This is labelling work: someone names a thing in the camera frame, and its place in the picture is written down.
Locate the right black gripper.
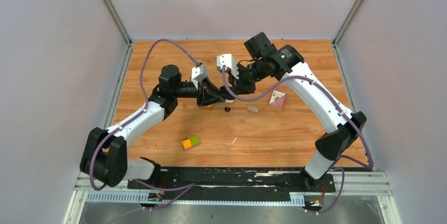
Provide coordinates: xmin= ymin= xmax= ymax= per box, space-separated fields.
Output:
xmin=228 ymin=58 xmax=267 ymax=95

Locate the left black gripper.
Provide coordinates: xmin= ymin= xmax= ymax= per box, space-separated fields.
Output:
xmin=173 ymin=77 xmax=227 ymax=108

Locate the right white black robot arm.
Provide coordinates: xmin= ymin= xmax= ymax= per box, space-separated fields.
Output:
xmin=216 ymin=32 xmax=366 ymax=191

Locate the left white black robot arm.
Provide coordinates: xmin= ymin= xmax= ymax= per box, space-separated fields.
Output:
xmin=80 ymin=64 xmax=228 ymax=189

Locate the small wooden block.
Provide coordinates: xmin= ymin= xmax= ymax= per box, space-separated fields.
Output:
xmin=247 ymin=105 xmax=259 ymax=113

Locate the pink card box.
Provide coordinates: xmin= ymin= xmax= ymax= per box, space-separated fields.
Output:
xmin=268 ymin=90 xmax=286 ymax=110

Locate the orange green toy brick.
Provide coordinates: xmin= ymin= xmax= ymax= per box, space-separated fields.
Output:
xmin=182 ymin=137 xmax=200 ymax=150

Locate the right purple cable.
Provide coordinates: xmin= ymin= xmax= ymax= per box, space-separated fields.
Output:
xmin=220 ymin=66 xmax=374 ymax=215

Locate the purple cable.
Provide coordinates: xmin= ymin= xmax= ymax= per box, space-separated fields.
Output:
xmin=89 ymin=38 xmax=203 ymax=210
xmin=220 ymin=66 xmax=374 ymax=215

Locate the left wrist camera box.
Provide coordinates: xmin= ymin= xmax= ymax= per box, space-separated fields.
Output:
xmin=191 ymin=63 xmax=208 ymax=90

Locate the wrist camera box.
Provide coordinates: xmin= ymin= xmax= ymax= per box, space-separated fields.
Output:
xmin=191 ymin=63 xmax=208 ymax=90
xmin=216 ymin=53 xmax=239 ymax=79

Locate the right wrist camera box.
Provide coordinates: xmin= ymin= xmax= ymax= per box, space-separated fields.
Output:
xmin=216 ymin=53 xmax=239 ymax=79

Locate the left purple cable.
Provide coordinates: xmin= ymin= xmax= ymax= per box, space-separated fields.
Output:
xmin=89 ymin=38 xmax=203 ymax=210

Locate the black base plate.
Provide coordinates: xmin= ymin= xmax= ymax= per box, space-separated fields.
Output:
xmin=128 ymin=167 xmax=336 ymax=202

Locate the white slotted cable duct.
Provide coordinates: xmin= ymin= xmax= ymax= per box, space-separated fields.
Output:
xmin=85 ymin=193 xmax=306 ymax=206

